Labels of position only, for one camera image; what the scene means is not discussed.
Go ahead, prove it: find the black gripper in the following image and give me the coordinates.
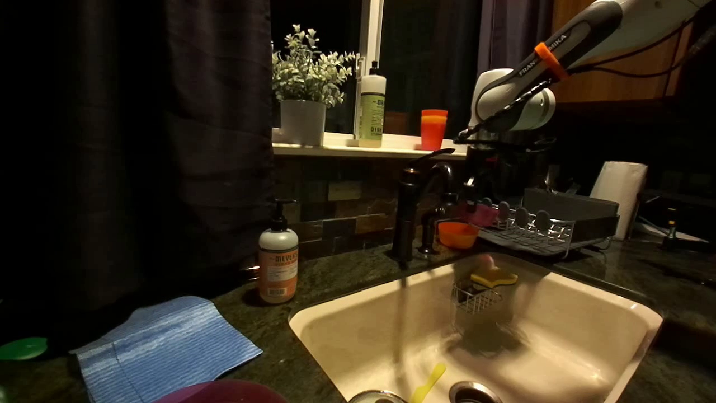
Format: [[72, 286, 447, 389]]
[[463, 137, 560, 207]]

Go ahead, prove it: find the purple plastic bowl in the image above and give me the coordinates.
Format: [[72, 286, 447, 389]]
[[470, 202, 501, 231]]

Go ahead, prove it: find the orange plastic bowl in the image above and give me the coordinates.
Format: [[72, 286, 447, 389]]
[[437, 220, 481, 252]]

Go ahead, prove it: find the orange cup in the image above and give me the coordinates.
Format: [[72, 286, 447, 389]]
[[417, 108, 450, 152]]

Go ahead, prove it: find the round tan scrubber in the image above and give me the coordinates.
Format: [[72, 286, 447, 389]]
[[475, 254, 501, 275]]

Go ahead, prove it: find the white paper towel roll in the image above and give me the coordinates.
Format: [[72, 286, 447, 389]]
[[589, 159, 648, 243]]

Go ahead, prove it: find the yellow sponge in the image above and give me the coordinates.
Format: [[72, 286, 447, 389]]
[[467, 266, 522, 292]]

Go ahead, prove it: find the black kitchen faucet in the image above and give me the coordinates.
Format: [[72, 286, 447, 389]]
[[392, 146, 459, 273]]

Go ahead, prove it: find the green dish soap bottle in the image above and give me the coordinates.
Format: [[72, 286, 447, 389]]
[[354, 61, 389, 151]]

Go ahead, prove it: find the white kitchen sink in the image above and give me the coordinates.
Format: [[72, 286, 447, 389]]
[[286, 254, 665, 403]]

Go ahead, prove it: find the plant in white pot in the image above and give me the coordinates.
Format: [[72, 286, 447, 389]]
[[269, 23, 363, 149]]

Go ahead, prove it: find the metal sink drain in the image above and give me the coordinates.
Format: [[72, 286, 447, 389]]
[[447, 379, 501, 403]]

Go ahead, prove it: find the yellow plastic utensil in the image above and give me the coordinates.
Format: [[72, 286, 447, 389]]
[[408, 361, 447, 403]]

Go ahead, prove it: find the soap bottle with orange label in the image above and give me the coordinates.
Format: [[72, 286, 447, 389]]
[[258, 197, 302, 308]]

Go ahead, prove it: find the dark curtain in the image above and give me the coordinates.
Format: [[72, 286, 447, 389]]
[[0, 0, 276, 332]]

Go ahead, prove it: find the pink plastic plate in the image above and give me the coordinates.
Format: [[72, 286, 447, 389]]
[[157, 376, 289, 403]]

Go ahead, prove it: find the blue cloth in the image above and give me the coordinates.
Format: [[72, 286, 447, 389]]
[[72, 293, 263, 403]]

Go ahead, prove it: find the green round lid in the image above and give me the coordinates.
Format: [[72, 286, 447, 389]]
[[0, 336, 49, 365]]

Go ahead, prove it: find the metal wire dish rack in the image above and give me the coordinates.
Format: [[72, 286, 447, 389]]
[[477, 187, 621, 261]]

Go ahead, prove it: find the wire sponge caddy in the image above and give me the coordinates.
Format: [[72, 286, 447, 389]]
[[450, 277, 522, 340]]

